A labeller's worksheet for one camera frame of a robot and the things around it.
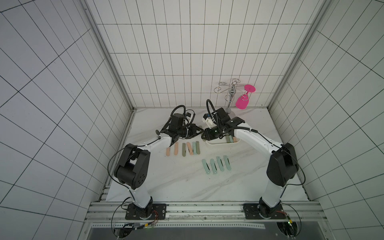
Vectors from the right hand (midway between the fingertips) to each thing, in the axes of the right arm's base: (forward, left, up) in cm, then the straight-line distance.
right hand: (204, 132), depth 86 cm
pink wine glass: (+27, -26, +1) cm, 38 cm away
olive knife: (+5, -17, -14) cm, 22 cm away
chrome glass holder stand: (+25, -17, +13) cm, 33 cm away
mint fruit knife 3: (-2, +6, -15) cm, 16 cm away
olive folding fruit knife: (-2, +3, -15) cm, 16 cm away
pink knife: (-6, +23, -14) cm, 27 cm away
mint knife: (-15, -2, -14) cm, 21 cm away
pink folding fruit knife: (-3, +9, -14) cm, 17 cm away
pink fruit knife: (-3, +18, -16) cm, 24 cm away
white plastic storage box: (+2, -12, -12) cm, 17 cm away
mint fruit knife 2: (-15, -7, -14) cm, 22 cm away
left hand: (0, +1, 0) cm, 1 cm away
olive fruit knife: (-4, +13, -14) cm, 19 cm away
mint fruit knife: (-12, -11, -15) cm, 22 cm away
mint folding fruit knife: (-11, -15, -15) cm, 24 cm away
